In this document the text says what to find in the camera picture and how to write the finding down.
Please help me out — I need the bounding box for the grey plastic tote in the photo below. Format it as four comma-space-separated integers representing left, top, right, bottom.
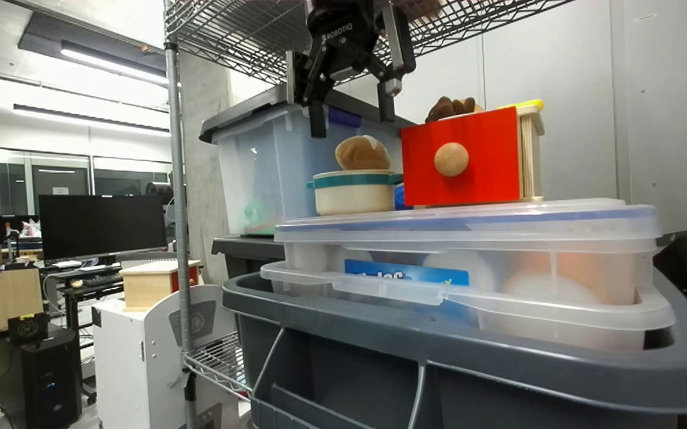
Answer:
220, 267, 687, 429

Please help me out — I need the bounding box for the cream bowl with teal rim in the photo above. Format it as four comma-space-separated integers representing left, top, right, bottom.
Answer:
305, 168, 403, 220

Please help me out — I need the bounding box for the metal wire shelving rack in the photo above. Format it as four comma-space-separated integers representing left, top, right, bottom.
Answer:
161, 0, 578, 429

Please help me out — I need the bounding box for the cardboard box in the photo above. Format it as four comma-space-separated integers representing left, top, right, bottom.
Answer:
0, 267, 45, 370

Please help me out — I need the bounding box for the tan box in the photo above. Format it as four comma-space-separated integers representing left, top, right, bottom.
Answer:
119, 257, 204, 312

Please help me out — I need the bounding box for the ceiling light with grey housing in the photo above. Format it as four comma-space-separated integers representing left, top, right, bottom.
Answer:
17, 9, 173, 90

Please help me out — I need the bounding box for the dark brown teddy toy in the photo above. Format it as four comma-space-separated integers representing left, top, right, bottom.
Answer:
422, 93, 480, 126

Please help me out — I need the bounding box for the light wooden drawer box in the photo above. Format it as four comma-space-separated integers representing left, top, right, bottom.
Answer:
517, 99, 548, 203

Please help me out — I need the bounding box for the white cabinet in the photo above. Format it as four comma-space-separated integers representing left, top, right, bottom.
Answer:
88, 283, 243, 429

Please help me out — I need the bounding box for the thin ceiling light strip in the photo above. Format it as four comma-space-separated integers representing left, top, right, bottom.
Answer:
10, 101, 174, 137

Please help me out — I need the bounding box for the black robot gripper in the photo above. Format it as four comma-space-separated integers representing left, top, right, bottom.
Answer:
303, 0, 418, 138

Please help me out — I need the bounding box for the black cart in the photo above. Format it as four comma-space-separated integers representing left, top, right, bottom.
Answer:
40, 255, 130, 404

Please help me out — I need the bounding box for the large clear lidded plastic container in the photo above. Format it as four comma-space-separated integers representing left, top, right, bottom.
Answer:
273, 196, 664, 308

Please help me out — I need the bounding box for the clear plastic container blue label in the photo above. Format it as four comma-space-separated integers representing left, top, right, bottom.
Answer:
258, 261, 678, 357

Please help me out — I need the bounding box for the red-front wooden drawer with knob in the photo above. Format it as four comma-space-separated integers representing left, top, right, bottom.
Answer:
399, 106, 526, 211

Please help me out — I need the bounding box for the white toy knife yellow handle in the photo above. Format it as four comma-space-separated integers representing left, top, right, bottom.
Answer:
516, 96, 547, 114

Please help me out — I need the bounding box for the black computer monitor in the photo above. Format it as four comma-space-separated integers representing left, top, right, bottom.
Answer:
37, 194, 170, 262

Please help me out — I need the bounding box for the black computer tower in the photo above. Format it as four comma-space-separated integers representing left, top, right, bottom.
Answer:
0, 312, 87, 429

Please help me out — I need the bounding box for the clear storage bin dark lid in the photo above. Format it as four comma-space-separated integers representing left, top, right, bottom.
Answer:
199, 79, 416, 242

